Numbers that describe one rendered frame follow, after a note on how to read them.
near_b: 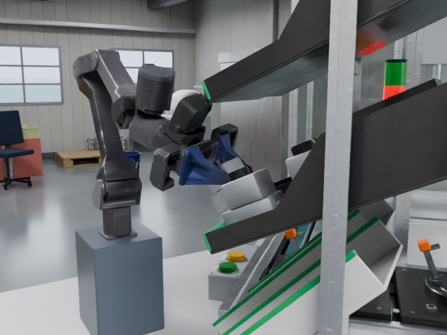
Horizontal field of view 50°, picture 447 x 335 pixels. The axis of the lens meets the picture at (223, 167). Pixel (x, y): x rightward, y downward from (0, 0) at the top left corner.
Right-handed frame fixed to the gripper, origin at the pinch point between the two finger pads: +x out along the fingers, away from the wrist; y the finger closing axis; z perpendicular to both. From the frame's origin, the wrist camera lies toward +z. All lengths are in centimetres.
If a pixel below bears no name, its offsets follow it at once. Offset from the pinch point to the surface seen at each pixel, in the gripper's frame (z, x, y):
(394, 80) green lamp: 10, 9, 50
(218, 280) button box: -34.9, -3.9, 16.8
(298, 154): 12.5, 15.0, -12.3
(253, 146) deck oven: -206, -206, 444
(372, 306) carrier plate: -22.5, 25.8, 19.3
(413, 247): -44, 25, 86
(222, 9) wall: -105, -457, 697
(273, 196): 6.9, 13.9, -12.9
